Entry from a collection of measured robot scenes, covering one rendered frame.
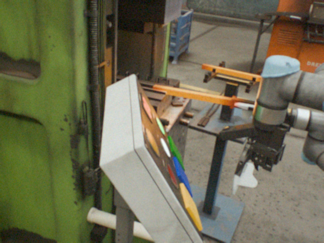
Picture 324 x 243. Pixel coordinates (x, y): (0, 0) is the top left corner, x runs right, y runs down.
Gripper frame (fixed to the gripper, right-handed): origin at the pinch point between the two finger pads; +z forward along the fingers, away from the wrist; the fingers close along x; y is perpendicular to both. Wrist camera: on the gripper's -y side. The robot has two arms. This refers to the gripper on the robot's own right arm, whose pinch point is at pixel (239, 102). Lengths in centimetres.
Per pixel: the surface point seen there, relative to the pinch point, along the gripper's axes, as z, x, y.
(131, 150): 12, -74, -19
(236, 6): 79, 765, 58
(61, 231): 50, -44, 43
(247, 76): 0.1, 48.2, 5.3
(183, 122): 20.0, -0.3, 12.9
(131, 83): 23, -48, -20
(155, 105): 28.5, -12.0, 2.3
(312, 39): -62, 340, 37
